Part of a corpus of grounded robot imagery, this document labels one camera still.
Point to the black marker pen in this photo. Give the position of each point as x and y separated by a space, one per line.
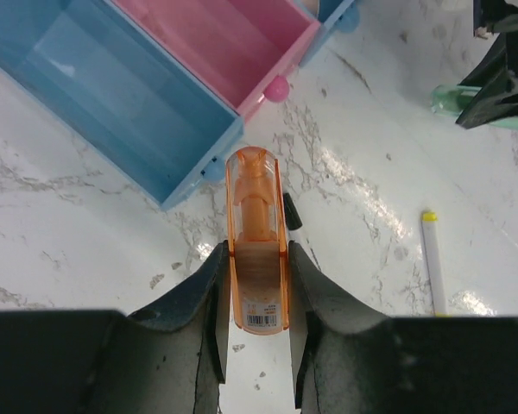
295 227

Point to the light blue drawer box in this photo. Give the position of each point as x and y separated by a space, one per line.
333 16

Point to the orange correction tape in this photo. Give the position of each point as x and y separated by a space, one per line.
257 240

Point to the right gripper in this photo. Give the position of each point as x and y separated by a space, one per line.
497 74

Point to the pink drawer box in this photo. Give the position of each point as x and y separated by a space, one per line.
242 50

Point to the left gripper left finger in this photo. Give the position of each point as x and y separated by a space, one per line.
167 357

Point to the yellow marker pen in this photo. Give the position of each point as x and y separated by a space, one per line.
429 224

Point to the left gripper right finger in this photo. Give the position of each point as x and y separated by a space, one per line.
350 358

